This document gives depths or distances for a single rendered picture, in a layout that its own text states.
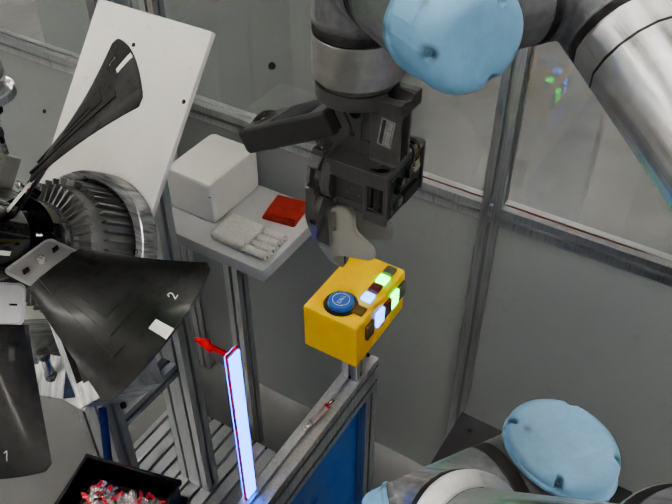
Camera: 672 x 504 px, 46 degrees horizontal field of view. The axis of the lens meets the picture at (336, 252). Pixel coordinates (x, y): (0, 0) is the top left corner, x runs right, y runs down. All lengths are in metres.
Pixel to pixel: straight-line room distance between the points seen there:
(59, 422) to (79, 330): 1.47
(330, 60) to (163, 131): 0.79
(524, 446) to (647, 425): 1.04
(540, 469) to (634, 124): 0.37
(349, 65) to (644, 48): 0.21
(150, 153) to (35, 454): 0.52
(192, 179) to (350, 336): 0.63
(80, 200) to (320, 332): 0.44
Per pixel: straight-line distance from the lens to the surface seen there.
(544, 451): 0.80
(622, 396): 1.79
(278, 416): 2.45
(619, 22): 0.56
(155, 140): 1.40
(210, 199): 1.71
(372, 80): 0.63
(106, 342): 1.09
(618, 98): 0.55
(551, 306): 1.68
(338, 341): 1.25
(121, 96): 1.12
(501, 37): 0.51
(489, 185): 1.56
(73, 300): 1.14
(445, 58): 0.49
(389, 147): 0.66
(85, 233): 1.30
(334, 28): 0.61
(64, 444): 2.52
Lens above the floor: 1.95
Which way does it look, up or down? 41 degrees down
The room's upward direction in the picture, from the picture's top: straight up
